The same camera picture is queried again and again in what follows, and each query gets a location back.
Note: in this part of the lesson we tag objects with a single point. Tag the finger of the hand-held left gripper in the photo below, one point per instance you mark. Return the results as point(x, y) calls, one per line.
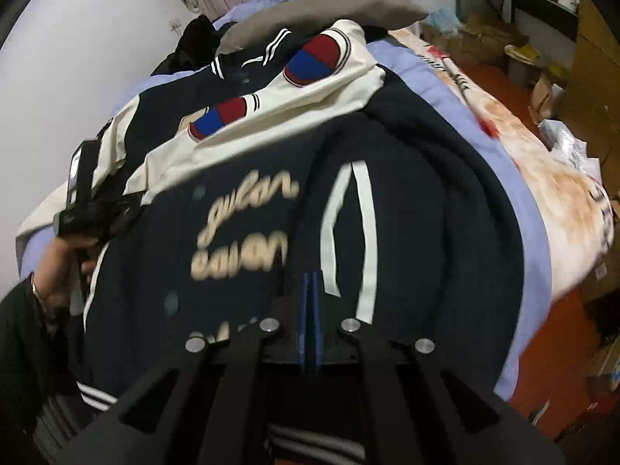
point(121, 213)

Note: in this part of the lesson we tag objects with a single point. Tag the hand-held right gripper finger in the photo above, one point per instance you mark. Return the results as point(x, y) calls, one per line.
point(317, 329)
point(306, 329)

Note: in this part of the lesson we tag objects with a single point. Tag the navy and cream varsity jacket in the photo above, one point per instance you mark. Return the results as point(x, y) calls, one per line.
point(411, 203)

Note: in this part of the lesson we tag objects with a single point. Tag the person's left forearm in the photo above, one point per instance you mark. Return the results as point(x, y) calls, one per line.
point(29, 363)

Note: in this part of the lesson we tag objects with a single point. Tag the person's left hand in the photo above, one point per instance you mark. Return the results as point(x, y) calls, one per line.
point(60, 264)

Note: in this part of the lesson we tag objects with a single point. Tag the black cloth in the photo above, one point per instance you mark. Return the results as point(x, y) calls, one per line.
point(193, 43)

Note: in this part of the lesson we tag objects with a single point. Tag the lavender bed sheet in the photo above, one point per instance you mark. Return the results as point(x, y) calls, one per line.
point(508, 179)

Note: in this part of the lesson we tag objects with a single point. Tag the beige floral blanket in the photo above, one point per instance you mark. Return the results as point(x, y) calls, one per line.
point(557, 203)

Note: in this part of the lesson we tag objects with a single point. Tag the grey pillow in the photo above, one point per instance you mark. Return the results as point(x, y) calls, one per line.
point(329, 9)

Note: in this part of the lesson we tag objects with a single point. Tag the white plastic bag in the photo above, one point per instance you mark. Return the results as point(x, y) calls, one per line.
point(569, 145)

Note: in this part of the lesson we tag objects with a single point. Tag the grey trash bin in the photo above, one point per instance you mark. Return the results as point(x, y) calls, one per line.
point(523, 65)

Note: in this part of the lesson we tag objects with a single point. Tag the pile of cardboard boxes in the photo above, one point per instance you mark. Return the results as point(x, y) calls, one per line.
point(484, 38)

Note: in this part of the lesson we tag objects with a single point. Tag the blue face masks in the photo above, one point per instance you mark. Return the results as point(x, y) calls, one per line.
point(445, 19)

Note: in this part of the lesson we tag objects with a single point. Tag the wooden cabinet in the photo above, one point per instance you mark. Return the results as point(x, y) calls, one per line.
point(598, 68)

